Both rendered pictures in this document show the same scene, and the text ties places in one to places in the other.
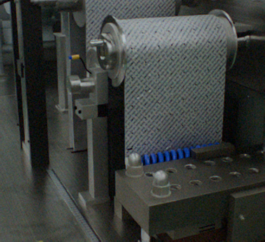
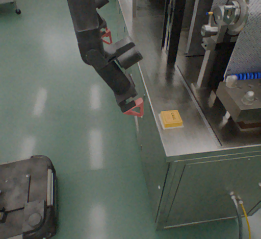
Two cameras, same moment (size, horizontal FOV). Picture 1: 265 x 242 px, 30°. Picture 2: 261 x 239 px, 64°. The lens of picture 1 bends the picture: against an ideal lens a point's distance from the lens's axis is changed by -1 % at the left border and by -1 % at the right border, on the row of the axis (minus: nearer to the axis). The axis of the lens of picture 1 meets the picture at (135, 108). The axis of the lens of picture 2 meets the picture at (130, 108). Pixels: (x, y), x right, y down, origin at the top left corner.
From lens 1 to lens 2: 0.28 m
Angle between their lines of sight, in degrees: 29
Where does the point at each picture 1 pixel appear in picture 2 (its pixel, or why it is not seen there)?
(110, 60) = (234, 20)
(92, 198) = (199, 87)
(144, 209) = (236, 109)
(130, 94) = (239, 42)
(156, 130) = (246, 62)
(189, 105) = not seen: outside the picture
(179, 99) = not seen: outside the picture
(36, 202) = (171, 85)
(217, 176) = not seen: outside the picture
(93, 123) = (210, 52)
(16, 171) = (159, 65)
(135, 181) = (232, 91)
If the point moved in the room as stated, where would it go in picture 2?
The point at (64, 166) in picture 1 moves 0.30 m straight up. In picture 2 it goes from (182, 64) to (194, 6)
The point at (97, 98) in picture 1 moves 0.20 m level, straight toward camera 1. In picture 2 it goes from (217, 39) to (223, 67)
